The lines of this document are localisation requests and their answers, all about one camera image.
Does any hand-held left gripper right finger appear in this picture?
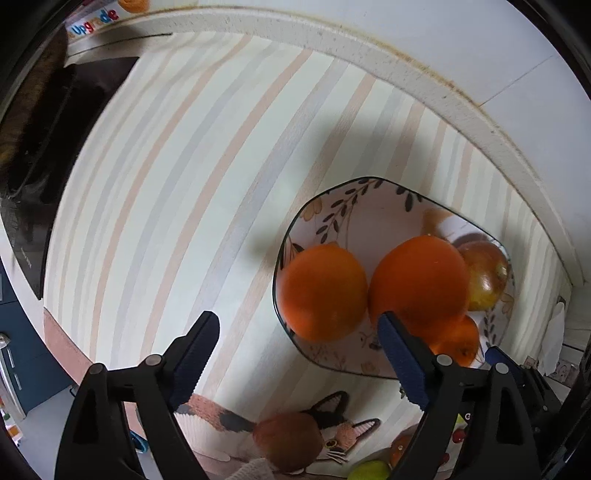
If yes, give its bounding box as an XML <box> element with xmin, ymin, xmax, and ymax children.
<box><xmin>377</xmin><ymin>311</ymin><xmax>544</xmax><ymax>480</ymax></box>

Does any striped cat print mat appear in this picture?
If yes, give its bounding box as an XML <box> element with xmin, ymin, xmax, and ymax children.
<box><xmin>43</xmin><ymin>31</ymin><xmax>574</xmax><ymax>480</ymax></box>

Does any colourful wall sticker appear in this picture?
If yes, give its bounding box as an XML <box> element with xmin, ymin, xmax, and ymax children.
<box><xmin>66</xmin><ymin>0</ymin><xmax>151</xmax><ymax>43</ymax></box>

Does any medium orange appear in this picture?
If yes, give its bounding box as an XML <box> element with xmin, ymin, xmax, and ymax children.
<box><xmin>281</xmin><ymin>244</ymin><xmax>369</xmax><ymax>343</ymax></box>

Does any black induction cooktop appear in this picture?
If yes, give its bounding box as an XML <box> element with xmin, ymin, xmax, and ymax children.
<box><xmin>0</xmin><ymin>56</ymin><xmax>140</xmax><ymax>301</ymax></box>

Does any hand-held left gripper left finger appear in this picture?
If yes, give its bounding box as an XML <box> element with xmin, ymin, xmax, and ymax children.
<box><xmin>54</xmin><ymin>311</ymin><xmax>221</xmax><ymax>480</ymax></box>

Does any dark wok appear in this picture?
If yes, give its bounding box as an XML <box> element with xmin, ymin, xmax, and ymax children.
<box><xmin>0</xmin><ymin>28</ymin><xmax>71</xmax><ymax>197</ymax></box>

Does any small orange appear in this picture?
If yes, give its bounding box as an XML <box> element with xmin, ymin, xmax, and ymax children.
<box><xmin>389</xmin><ymin>433</ymin><xmax>419</xmax><ymax>470</ymax></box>
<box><xmin>427</xmin><ymin>314</ymin><xmax>481</xmax><ymax>368</ymax></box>

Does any red yellow apple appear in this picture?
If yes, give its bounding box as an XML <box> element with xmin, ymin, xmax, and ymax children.
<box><xmin>456</xmin><ymin>240</ymin><xmax>510</xmax><ymax>312</ymax></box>

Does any blue kitchen cabinet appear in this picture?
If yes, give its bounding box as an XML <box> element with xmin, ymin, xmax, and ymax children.
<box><xmin>0</xmin><ymin>270</ymin><xmax>77</xmax><ymax>418</ymax></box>

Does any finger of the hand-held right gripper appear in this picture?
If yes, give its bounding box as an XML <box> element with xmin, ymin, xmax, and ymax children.
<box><xmin>486</xmin><ymin>346</ymin><xmax>525</xmax><ymax>385</ymax></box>
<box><xmin>522</xmin><ymin>357</ymin><xmax>562</xmax><ymax>418</ymax></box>

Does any large orange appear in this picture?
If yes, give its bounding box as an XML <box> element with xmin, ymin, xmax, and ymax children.
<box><xmin>368</xmin><ymin>235</ymin><xmax>472</xmax><ymax>334</ymax></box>

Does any floral ceramic plate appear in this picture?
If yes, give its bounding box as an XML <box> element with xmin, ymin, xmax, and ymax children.
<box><xmin>271</xmin><ymin>176</ymin><xmax>516</xmax><ymax>380</ymax></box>

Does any white packet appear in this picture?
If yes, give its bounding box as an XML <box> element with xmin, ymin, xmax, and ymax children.
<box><xmin>539</xmin><ymin>299</ymin><xmax>567</xmax><ymax>376</ymax></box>

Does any brownish red apple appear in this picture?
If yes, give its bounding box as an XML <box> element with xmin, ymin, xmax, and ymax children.
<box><xmin>253</xmin><ymin>412</ymin><xmax>325</xmax><ymax>474</ymax></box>

